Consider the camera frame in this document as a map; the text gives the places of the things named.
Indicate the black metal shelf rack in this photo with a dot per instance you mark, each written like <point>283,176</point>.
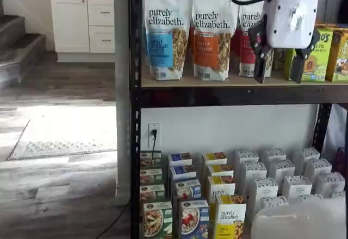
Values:
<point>231,96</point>

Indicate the white plastic bag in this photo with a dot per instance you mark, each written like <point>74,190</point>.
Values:
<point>337,130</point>

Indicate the dark hanging fabric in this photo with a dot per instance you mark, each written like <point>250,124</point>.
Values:
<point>343,0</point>

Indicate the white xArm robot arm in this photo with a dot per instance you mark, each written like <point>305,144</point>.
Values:
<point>299,222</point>

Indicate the white wall outlet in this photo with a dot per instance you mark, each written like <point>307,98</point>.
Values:
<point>156,141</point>

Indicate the brown staircase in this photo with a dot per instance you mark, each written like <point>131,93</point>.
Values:
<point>16,43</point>

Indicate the red purely elizabeth granola bag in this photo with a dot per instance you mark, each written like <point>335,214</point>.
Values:
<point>246,57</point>

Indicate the yellow Bobo's snack box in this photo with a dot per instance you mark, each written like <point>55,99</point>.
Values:
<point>338,57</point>
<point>326,24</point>

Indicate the blue and white cereal box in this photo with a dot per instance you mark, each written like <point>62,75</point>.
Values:
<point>179,158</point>
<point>187,190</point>
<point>182,171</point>
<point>193,220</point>

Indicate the white drawer cabinet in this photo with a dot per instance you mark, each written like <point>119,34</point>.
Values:
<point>70,24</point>

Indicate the orange purely elizabeth granola bag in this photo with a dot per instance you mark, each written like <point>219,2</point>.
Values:
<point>212,38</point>

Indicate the purple package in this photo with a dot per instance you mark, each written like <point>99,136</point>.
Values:
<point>341,160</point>

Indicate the grey floor rug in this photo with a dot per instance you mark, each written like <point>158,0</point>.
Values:
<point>68,141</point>

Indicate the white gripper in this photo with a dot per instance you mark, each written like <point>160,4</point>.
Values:
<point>291,11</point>

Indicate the blue purely elizabeth granola bag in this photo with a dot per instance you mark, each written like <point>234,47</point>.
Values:
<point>166,32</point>

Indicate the green Bobo's apple pie box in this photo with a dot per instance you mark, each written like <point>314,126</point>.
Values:
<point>280,59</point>
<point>316,62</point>

